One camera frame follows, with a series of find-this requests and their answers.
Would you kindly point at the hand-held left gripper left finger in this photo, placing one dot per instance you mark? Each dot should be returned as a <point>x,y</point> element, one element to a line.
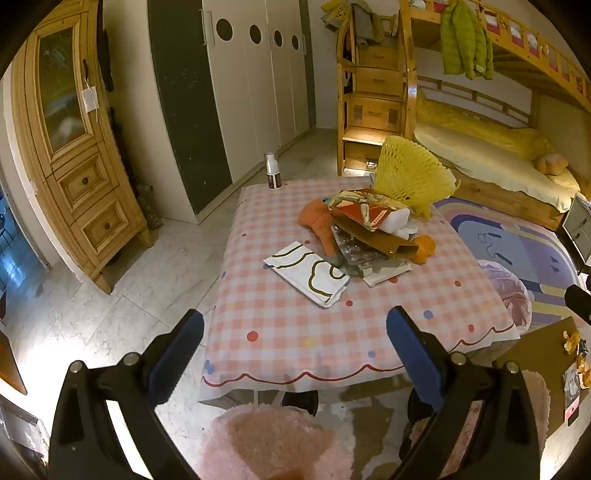
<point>180,350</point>

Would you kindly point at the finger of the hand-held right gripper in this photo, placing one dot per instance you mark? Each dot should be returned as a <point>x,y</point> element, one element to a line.
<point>578,301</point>

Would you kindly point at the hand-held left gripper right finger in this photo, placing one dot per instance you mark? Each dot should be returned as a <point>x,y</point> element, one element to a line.
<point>411,355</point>

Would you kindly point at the clear plastic tray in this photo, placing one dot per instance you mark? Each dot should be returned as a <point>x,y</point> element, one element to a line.
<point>351,254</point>

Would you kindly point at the brown paper packet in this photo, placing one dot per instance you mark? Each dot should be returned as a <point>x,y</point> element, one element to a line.
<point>369,241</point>

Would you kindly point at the white tissue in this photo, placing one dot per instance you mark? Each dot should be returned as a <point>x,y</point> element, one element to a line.
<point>399,222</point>

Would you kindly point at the white cloth with gold trim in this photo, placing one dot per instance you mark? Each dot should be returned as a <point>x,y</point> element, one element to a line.
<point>304,272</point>

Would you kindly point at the red gold snack bag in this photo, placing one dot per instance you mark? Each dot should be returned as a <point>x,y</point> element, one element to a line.
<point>364,212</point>

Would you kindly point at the yellow foam fruit net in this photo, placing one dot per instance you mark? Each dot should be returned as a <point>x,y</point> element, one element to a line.
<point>406,175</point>

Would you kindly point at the orange peel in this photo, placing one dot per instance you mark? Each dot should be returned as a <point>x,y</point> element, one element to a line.
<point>571,341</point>

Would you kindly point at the brown cardboard sheet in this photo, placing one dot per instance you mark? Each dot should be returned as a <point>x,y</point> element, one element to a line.
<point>535,350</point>

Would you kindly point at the pink round cushion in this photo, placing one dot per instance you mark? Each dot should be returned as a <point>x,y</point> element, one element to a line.
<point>508,290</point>

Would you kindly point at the small white cabinet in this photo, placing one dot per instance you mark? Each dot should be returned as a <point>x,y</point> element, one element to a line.
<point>577,226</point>

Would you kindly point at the white paper sheet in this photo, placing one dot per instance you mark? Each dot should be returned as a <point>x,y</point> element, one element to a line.
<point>383,276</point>

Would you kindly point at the purple rainbow rug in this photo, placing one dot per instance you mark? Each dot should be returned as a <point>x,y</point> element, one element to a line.
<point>508,244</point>

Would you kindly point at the pink printed packet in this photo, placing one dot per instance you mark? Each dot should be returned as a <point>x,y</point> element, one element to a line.
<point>572,392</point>

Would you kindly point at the pink checked tablecloth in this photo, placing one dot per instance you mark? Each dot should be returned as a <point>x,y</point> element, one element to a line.
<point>286,332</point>

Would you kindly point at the wooden bunk bed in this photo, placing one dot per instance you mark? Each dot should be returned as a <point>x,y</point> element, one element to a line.
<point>498,194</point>

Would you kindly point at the tan plush pillow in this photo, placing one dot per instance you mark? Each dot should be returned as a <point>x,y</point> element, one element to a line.
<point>551,162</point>

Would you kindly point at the dark patterned bag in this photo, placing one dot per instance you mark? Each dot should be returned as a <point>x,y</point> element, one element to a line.
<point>147,207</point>

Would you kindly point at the yellow blanket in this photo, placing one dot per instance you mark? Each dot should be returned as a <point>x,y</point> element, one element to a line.
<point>485,134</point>

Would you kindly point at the white brown spray bottle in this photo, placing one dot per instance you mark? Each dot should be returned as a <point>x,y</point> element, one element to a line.
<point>272,173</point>

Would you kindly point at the wooden cabinet with drawers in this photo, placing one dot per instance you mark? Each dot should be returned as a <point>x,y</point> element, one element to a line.
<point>78,152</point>

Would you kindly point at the wooden stair drawers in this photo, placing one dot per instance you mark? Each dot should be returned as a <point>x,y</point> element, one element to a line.
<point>374,106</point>

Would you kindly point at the white paper tag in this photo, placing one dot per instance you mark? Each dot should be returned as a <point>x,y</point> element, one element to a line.
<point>90,99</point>

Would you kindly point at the white and black wardrobe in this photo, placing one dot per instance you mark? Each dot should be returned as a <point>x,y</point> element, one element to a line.
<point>240,83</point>

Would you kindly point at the green puffer jacket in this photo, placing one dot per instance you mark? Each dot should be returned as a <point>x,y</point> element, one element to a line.
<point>464,41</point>

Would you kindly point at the pile of clothes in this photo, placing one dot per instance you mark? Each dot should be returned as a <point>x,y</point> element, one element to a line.
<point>358,23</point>

